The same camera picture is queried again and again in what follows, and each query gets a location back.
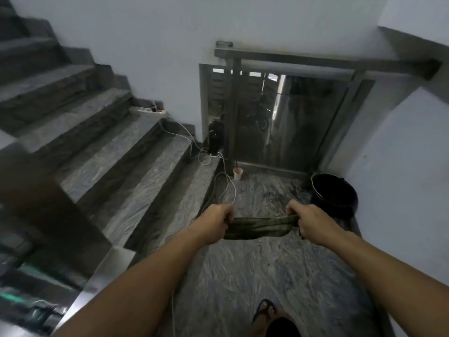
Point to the metal stair railing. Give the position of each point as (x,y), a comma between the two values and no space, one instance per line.
(315,66)

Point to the dark green cloth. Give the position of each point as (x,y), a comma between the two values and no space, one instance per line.
(259,228)

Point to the person's left hand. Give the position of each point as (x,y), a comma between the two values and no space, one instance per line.
(214,222)

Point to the grey marble staircase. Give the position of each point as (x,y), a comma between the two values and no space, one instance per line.
(91,136)

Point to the black bucket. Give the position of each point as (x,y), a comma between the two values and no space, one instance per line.
(333,198)

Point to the person's left fingers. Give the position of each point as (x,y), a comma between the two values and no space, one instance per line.
(228,215)

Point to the person's right fingers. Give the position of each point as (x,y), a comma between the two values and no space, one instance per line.
(293,212)

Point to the person's left forearm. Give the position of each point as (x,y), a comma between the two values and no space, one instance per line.
(136,280)

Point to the black flip-flop sandal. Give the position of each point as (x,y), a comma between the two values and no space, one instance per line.
(262,310)

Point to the white power strip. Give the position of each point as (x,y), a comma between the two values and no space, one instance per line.
(147,111)

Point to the black device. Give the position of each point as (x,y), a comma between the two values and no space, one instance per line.
(215,136)

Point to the person's leg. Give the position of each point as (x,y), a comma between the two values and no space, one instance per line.
(273,324)

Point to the glass railing panel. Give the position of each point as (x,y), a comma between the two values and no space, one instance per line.
(280,122)

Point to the person's right hand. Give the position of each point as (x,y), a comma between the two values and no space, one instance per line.
(312,222)

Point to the person's right forearm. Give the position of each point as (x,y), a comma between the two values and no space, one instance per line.
(389,277)

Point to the white paper cup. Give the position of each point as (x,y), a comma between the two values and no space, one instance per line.
(238,174)

